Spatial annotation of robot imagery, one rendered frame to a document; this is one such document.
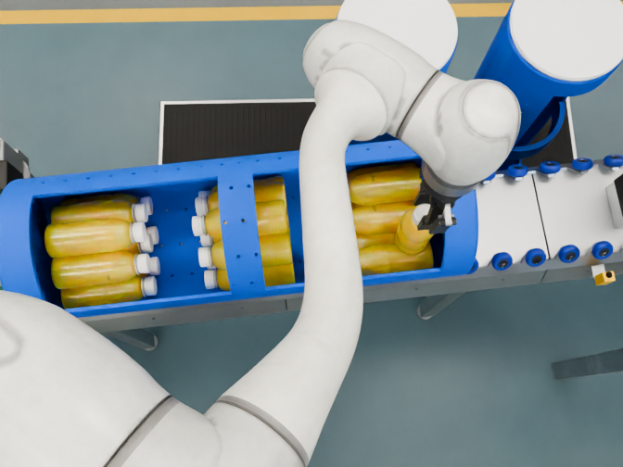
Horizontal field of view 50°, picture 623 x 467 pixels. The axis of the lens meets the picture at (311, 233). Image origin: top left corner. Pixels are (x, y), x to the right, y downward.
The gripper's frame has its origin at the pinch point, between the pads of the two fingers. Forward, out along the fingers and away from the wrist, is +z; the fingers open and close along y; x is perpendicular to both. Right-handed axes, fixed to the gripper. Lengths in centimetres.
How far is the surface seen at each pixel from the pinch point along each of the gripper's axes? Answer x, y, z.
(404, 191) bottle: 0.4, 8.7, 15.4
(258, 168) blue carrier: 28.7, 13.4, 6.4
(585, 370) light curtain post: -63, -29, 100
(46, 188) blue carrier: 68, 14, 7
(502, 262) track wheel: -21.3, -5.1, 30.5
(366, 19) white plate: 1, 53, 24
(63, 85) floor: 105, 101, 127
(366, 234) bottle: 8.4, 2.2, 21.8
